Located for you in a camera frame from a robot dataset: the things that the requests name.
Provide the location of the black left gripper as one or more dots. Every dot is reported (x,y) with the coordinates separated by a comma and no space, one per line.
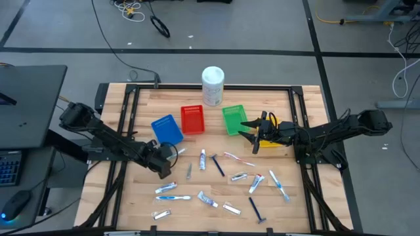
(160,162)

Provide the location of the white wipes canister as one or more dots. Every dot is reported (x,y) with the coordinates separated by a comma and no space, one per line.
(213,85)

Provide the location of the black computer mouse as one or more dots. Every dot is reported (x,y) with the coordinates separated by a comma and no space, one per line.
(16,203)

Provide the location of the black table frame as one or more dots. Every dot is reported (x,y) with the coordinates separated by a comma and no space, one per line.
(177,86)

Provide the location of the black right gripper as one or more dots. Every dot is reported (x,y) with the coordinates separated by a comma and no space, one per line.
(283,129)

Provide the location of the dark screen device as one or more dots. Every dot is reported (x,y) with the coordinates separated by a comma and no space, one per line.
(6,99)

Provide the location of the dark blue razor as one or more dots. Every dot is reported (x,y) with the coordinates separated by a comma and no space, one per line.
(217,165)
(255,208)

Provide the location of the blue plastic basket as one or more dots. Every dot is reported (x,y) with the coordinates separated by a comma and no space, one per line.
(165,129)

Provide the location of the purple white-capped toothpaste tube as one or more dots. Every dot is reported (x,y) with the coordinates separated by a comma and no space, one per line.
(206,199)

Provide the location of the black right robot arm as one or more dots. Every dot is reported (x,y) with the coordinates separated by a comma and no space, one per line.
(328,131)

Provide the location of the grey desk leg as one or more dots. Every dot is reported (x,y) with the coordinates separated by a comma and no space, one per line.
(380,13)

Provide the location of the red white toothbrush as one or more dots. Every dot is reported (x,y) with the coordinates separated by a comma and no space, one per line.
(238,158)

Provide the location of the clear toothbrush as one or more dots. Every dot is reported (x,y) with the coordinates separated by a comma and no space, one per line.
(180,151)

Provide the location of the dark grey lower desk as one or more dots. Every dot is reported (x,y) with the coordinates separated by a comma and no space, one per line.
(36,177)

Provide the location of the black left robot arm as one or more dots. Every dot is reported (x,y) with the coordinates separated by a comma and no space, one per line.
(108,134)

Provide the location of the green plastic basket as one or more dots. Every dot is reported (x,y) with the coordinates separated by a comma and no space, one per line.
(234,119)

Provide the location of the white blue toothpaste tube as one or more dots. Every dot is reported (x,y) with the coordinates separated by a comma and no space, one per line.
(165,187)
(256,183)
(202,160)

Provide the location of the black desk top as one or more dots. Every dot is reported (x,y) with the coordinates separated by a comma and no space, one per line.
(29,108)

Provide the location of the grey desk foot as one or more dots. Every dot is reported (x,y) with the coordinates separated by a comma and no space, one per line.
(397,104)

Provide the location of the blue white toothbrush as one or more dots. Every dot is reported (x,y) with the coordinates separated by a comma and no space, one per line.
(172,197)
(279,185)

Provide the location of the yellow plastic basket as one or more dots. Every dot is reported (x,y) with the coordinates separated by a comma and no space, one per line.
(270,144)

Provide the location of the red plastic basket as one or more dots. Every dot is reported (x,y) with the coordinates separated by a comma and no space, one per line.
(192,119)

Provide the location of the black backlit keyboard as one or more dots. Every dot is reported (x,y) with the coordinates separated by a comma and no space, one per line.
(10,167)

